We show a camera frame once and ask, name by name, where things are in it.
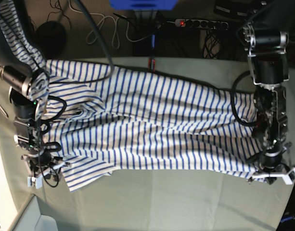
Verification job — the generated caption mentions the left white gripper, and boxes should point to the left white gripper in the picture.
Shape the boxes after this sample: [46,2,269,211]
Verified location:
[247,163,295,185]

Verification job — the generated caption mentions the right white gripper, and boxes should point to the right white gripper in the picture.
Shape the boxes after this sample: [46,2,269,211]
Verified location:
[21,155,71,188]

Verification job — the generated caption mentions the blue white striped t-shirt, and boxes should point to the blue white striped t-shirt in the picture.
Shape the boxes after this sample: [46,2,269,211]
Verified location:
[0,0,261,192]

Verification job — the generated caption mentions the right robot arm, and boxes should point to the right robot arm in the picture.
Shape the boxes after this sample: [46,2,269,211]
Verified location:
[0,0,70,189]

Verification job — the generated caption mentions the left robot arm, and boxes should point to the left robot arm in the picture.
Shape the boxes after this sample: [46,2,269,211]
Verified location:
[230,0,295,185]

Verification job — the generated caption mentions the metal strip on cloth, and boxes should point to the metal strip on cloth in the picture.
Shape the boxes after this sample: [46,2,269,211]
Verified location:
[0,105,9,118]

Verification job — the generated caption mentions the green table cloth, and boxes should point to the green table cloth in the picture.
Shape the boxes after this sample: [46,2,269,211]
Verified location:
[0,57,295,231]

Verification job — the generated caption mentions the black round disc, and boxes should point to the black round disc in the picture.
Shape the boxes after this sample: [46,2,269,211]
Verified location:
[35,21,67,59]

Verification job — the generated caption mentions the black power strip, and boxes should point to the black power strip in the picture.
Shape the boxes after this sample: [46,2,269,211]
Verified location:
[174,19,229,31]

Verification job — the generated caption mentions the red black centre clamp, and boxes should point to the red black centre clamp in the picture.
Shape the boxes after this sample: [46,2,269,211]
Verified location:
[148,34,155,72]

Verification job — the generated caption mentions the blue box overhead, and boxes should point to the blue box overhead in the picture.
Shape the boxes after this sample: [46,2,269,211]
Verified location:
[109,0,178,10]

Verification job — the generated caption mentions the white looped cable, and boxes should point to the white looped cable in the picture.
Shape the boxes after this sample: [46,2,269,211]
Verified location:
[69,0,121,50]

